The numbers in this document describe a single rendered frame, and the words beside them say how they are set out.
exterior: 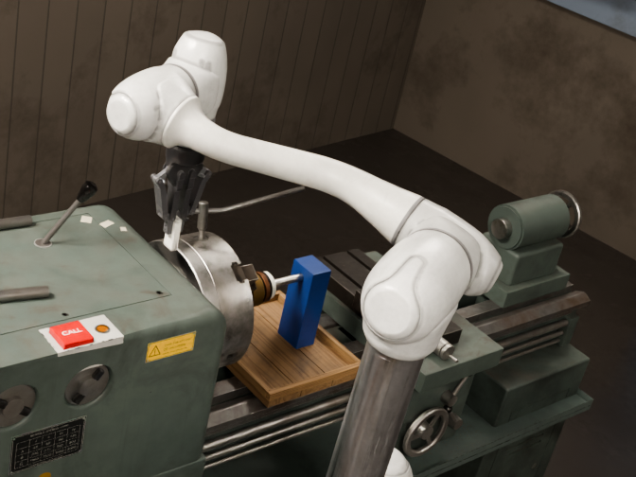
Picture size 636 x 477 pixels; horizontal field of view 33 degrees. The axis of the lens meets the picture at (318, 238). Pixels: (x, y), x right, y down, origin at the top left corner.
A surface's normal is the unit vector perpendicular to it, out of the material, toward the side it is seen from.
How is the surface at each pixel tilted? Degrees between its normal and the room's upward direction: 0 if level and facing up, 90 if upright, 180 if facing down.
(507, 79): 90
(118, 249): 0
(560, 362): 0
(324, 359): 0
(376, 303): 85
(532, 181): 90
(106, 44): 90
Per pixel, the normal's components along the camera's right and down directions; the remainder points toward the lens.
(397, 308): -0.43, 0.26
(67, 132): 0.71, 0.46
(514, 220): -0.76, 0.17
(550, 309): 0.45, -0.56
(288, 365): 0.20, -0.86
